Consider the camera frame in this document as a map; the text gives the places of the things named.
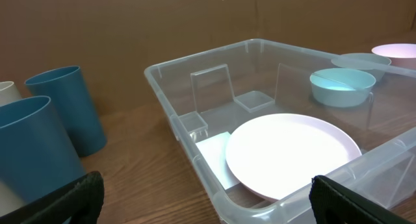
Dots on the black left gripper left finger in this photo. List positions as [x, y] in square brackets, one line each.
[79, 202]

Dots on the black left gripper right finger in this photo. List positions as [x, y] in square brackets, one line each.
[332, 203]

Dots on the pink plastic plate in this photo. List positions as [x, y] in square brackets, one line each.
[276, 154]

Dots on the light blue plastic bowl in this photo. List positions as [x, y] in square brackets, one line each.
[341, 87]

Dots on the dark blue cup near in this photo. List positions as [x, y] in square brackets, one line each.
[37, 155]

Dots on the dark blue cup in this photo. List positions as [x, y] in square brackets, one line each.
[37, 155]
[69, 94]

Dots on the clear plastic storage bin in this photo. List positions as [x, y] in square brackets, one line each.
[218, 90]

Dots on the dark blue cup far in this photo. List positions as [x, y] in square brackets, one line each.
[69, 94]

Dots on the white paper card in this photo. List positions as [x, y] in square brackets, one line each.
[213, 150]

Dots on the cream cup far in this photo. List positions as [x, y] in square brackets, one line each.
[8, 93]

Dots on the grey plastic bowl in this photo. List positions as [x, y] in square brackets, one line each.
[367, 62]

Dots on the pink plastic bowl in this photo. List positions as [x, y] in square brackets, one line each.
[401, 55]

